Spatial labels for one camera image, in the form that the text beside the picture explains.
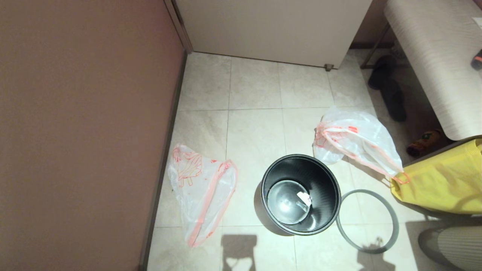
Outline black trash bin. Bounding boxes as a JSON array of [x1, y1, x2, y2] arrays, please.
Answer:
[[260, 154, 342, 236]]

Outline white garbage bag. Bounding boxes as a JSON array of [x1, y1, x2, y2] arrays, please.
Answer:
[[313, 106, 411, 186]]

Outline grey plastic ring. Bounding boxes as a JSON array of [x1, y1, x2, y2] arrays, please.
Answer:
[[336, 189, 400, 254]]

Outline white liner bag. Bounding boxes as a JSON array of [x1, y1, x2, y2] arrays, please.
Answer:
[[168, 143, 238, 249]]

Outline yellow fabric bag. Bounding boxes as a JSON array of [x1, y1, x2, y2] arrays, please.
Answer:
[[390, 139, 482, 215]]

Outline white cabinet panel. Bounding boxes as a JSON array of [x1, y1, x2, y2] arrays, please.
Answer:
[[165, 0, 373, 71]]

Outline black slipper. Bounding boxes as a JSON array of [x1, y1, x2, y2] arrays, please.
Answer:
[[378, 79, 407, 123], [367, 56, 396, 91]]

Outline metal bench leg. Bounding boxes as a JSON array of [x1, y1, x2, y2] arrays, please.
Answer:
[[360, 23, 390, 70]]

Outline orange brown shoe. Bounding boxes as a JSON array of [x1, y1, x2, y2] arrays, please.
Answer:
[[406, 130, 447, 158]]

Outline beige wood-grain bench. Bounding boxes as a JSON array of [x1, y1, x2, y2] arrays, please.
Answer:
[[384, 0, 482, 142]]

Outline red black object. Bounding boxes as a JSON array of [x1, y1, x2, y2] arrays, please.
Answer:
[[470, 49, 482, 72]]

